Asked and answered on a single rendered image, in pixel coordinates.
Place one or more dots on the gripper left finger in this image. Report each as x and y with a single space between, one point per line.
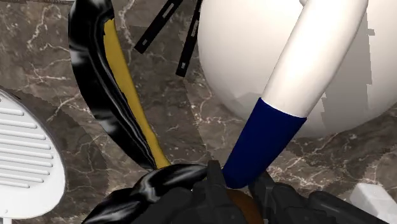
211 198

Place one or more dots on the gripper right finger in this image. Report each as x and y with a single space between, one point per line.
288 204

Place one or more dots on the brown rounded object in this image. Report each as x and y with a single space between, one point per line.
246 206

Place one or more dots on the small white block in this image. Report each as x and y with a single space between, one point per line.
375 201

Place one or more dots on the large white round vessel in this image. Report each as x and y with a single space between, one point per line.
235 46

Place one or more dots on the black flat strip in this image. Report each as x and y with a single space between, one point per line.
189 43
156 26

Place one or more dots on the glossy black band yellow lining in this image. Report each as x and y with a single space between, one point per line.
93 68

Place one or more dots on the white slotted oval object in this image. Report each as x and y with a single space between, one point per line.
24 155

